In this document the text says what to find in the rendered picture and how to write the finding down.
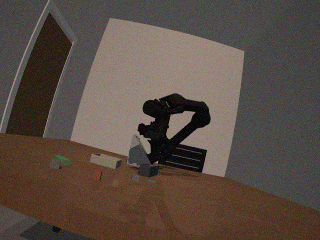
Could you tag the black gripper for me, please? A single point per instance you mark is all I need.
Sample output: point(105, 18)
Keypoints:
point(158, 137)

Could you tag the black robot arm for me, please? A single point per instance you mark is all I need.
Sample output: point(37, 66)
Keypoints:
point(177, 105)

